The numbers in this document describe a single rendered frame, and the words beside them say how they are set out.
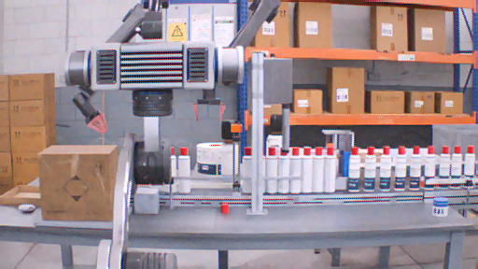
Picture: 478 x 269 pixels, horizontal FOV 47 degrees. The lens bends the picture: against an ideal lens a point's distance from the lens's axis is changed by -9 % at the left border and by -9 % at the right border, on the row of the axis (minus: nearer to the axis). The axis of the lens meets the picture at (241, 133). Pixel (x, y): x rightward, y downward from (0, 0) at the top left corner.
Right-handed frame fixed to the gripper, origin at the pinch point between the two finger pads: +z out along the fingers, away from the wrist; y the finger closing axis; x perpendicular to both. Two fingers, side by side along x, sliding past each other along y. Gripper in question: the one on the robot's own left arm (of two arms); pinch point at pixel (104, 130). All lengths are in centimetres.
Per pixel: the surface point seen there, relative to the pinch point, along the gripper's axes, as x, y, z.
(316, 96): -134, 364, 111
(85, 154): 6.8, -30.6, 2.5
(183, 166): -16.0, 5.3, 34.9
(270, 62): -72, -14, 22
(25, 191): 57, 28, -4
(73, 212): 26.4, -30.0, 16.4
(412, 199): -86, -6, 113
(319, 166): -62, 0, 73
